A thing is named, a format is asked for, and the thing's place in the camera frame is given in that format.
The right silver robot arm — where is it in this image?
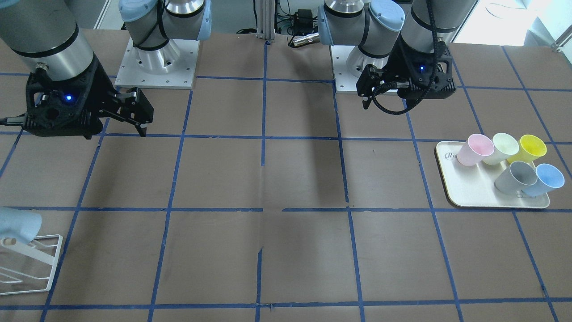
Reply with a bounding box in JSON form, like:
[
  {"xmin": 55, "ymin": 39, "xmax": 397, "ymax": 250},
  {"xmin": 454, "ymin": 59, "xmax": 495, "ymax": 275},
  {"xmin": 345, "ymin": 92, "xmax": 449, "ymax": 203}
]
[{"xmin": 1, "ymin": 0, "xmax": 212, "ymax": 139}]

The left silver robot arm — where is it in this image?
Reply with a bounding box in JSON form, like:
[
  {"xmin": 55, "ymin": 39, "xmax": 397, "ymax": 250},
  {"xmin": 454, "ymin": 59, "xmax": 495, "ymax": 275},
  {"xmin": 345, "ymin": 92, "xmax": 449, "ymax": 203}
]
[{"xmin": 317, "ymin": 0, "xmax": 476, "ymax": 115}]

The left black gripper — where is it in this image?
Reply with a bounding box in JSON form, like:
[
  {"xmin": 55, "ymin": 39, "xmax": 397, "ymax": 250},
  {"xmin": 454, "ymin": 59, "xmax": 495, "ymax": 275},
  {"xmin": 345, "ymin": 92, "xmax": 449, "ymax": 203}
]
[{"xmin": 356, "ymin": 35, "xmax": 456, "ymax": 110}]

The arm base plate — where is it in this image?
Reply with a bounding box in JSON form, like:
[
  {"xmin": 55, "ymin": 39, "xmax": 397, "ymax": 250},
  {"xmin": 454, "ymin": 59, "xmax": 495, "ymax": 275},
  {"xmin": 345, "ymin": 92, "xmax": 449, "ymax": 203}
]
[
  {"xmin": 330, "ymin": 45, "xmax": 389, "ymax": 94},
  {"xmin": 114, "ymin": 39, "xmax": 201, "ymax": 89}
]

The silver metal cylinder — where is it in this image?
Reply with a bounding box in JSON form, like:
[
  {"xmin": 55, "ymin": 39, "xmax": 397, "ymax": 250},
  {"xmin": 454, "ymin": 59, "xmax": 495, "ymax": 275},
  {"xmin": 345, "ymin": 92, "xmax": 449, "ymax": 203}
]
[{"xmin": 288, "ymin": 32, "xmax": 320, "ymax": 48}]

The cream serving tray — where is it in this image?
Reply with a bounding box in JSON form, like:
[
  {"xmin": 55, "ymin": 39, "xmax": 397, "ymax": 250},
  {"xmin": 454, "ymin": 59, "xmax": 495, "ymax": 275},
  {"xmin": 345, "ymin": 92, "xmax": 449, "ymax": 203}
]
[{"xmin": 435, "ymin": 141, "xmax": 550, "ymax": 209}]

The blue plastic cup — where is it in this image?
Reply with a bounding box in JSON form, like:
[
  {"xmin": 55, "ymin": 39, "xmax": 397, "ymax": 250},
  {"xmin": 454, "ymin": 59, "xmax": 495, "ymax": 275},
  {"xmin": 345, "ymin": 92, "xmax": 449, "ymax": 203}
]
[{"xmin": 522, "ymin": 163, "xmax": 565, "ymax": 197}]

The grey plastic cup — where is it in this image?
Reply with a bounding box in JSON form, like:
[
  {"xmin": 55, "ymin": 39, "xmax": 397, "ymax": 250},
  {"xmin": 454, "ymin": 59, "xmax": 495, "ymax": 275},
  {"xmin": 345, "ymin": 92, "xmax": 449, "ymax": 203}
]
[{"xmin": 494, "ymin": 161, "xmax": 538, "ymax": 196}]

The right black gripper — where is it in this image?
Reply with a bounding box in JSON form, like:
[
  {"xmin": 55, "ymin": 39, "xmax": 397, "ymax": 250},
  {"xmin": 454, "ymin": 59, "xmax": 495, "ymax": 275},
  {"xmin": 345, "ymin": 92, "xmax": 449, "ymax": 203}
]
[{"xmin": 26, "ymin": 56, "xmax": 153, "ymax": 139}]

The aluminium frame post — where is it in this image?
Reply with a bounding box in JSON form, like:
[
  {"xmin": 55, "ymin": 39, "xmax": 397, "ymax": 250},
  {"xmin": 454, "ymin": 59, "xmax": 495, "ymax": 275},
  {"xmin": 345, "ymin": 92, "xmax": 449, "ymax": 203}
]
[{"xmin": 255, "ymin": 0, "xmax": 276, "ymax": 42}]

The cream white plastic cup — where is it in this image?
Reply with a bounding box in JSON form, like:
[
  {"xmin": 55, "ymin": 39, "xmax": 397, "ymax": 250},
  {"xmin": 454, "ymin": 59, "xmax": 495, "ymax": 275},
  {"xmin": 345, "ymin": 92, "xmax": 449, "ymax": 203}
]
[{"xmin": 483, "ymin": 132, "xmax": 520, "ymax": 165}]

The yellow plastic cup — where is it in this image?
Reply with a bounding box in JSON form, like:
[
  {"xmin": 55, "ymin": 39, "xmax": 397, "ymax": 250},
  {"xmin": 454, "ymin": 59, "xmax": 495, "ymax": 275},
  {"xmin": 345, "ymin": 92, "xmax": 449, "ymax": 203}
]
[{"xmin": 506, "ymin": 134, "xmax": 547, "ymax": 163}]

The white wire cup rack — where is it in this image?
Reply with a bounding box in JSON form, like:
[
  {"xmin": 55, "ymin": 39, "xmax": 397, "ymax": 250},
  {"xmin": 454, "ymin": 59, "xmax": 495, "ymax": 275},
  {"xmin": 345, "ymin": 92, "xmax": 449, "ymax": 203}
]
[{"xmin": 0, "ymin": 235, "xmax": 63, "ymax": 296}]

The pink plastic cup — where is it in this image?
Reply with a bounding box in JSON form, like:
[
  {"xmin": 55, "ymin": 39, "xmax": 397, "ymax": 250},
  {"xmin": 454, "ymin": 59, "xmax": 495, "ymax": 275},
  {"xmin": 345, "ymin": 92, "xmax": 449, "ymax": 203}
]
[{"xmin": 456, "ymin": 134, "xmax": 495, "ymax": 166}]

